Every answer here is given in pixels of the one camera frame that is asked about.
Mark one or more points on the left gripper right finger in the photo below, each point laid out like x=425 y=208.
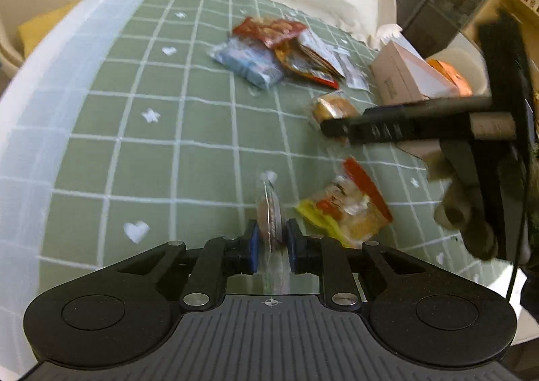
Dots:
x=325 y=258

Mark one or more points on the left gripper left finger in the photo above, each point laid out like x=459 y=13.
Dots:
x=208 y=268

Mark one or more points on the yellow red cartoon snack packet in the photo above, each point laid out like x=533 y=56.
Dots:
x=350 y=208

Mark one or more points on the clear grey snack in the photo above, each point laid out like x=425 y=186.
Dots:
x=269 y=213

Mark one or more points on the red white snack packet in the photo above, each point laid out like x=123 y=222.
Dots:
x=307 y=56

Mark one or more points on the red quail egg packet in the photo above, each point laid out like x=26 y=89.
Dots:
x=271 y=32

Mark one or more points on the right gloved hand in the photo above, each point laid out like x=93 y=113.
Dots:
x=461 y=207

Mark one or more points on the orange box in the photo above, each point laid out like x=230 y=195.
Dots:
x=452 y=75

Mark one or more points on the pink storage box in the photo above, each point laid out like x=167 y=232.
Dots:
x=402 y=77

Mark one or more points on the wooden shelf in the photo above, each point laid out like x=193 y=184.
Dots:
x=525 y=11

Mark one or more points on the round pastry in wrapper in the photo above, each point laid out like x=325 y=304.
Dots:
x=332 y=105

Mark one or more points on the green grid tablecloth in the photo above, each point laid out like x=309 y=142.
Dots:
x=152 y=140

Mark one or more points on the blue white snack packet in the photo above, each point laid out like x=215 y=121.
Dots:
x=249 y=59

